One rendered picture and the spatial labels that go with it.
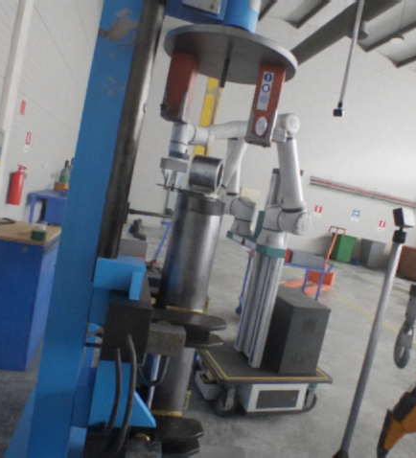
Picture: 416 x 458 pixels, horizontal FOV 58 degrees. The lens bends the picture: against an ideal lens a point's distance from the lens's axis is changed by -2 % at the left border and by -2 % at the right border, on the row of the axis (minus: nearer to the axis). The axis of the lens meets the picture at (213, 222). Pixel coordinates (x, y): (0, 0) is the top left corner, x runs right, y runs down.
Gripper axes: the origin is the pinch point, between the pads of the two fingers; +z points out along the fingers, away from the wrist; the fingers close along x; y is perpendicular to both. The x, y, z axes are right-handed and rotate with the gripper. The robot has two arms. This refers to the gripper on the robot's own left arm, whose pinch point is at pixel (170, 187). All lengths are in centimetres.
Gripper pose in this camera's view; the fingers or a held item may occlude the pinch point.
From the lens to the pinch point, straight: 188.8
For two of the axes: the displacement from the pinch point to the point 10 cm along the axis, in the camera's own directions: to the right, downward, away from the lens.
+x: -7.8, -1.1, -6.2
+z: -2.0, 9.8, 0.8
